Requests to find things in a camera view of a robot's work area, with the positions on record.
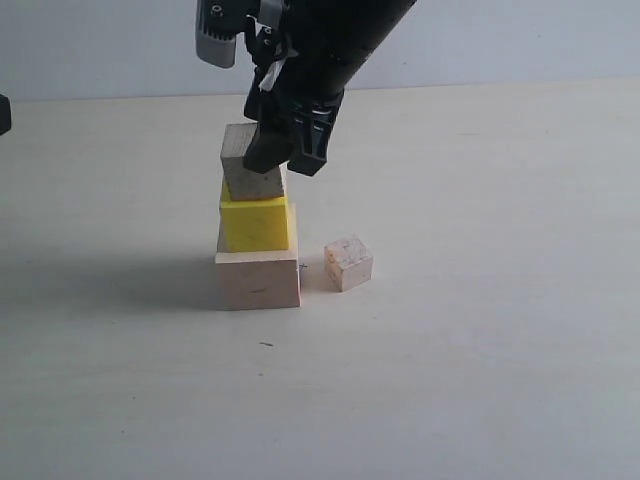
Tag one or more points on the yellow cube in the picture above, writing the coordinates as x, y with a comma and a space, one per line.
254, 225

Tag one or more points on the medium wooden cube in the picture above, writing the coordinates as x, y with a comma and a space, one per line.
243, 184

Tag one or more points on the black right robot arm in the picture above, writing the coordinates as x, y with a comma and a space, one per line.
387, 13

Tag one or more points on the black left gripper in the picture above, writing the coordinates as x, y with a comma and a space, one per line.
5, 115

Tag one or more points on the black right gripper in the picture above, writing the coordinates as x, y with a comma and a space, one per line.
316, 59

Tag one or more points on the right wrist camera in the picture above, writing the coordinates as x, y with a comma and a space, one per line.
219, 23

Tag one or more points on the small wooden cube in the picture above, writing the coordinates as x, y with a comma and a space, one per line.
348, 262

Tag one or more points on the large wooden cube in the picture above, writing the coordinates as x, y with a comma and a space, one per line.
259, 280

